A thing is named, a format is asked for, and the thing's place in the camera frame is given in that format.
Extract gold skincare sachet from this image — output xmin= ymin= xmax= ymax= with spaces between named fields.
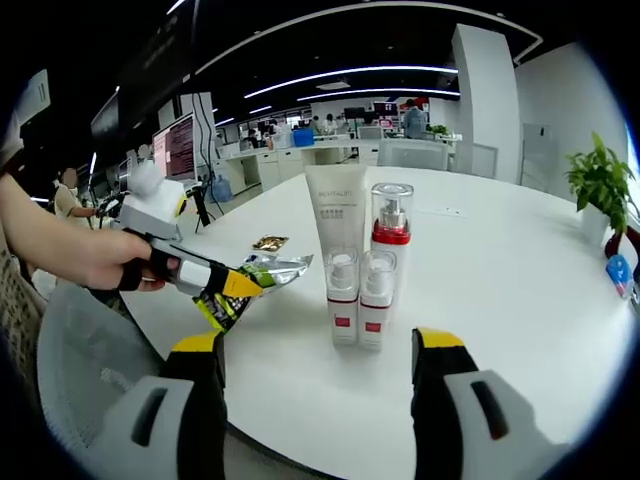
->
xmin=251 ymin=233 xmax=291 ymax=251

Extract green black skincare sachet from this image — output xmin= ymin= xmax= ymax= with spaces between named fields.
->
xmin=192 ymin=252 xmax=315 ymax=332

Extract open laptop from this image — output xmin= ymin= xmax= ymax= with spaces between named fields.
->
xmin=151 ymin=112 xmax=197 ymax=184

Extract potted green plant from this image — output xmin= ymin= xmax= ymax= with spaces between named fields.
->
xmin=564 ymin=132 xmax=637 ymax=246

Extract person's beige printed shirt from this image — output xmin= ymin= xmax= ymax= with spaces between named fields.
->
xmin=0 ymin=107 xmax=49 ymax=361

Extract blue tissue pack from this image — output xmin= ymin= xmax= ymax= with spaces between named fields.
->
xmin=604 ymin=253 xmax=635 ymax=300

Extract large black hanging display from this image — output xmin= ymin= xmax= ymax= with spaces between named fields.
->
xmin=119 ymin=0 xmax=196 ymax=109

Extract long ceiling light strip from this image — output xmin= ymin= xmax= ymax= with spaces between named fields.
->
xmin=297 ymin=88 xmax=461 ymax=103
xmin=244 ymin=66 xmax=459 ymax=99

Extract ceiling air conditioner unit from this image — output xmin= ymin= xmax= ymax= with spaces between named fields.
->
xmin=19 ymin=68 xmax=51 ymax=126

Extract tall red-collared skincare pump bottle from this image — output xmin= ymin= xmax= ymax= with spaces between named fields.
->
xmin=368 ymin=182 xmax=415 ymax=311

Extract blue water jug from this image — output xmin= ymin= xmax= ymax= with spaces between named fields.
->
xmin=209 ymin=172 xmax=234 ymax=204

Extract white cabinet row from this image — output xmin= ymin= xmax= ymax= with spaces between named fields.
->
xmin=217 ymin=144 xmax=361 ymax=191

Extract grey mesh office chair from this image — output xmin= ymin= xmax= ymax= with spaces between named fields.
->
xmin=37 ymin=282 xmax=174 ymax=451

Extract small white skincare pump bottle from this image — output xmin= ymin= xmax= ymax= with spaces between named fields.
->
xmin=324 ymin=246 xmax=362 ymax=349
xmin=358 ymin=248 xmax=400 ymax=353

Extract dark red vase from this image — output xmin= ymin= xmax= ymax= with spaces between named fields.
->
xmin=603 ymin=227 xmax=630 ymax=260

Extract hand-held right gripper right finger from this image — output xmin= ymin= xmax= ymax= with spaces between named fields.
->
xmin=409 ymin=326 xmax=556 ymax=480

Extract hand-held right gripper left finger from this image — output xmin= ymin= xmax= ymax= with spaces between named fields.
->
xmin=99 ymin=328 xmax=229 ymax=480

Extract white mesh chair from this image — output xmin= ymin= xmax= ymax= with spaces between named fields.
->
xmin=377 ymin=138 xmax=450 ymax=171
xmin=452 ymin=142 xmax=499 ymax=179

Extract white skincare tube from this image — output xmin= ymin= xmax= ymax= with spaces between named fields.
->
xmin=304 ymin=164 xmax=370 ymax=301

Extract person's left hand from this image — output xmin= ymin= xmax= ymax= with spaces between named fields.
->
xmin=73 ymin=228 xmax=171 ymax=294

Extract tripod laptop stand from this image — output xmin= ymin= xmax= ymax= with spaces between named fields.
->
xmin=169 ymin=177 xmax=226 ymax=236

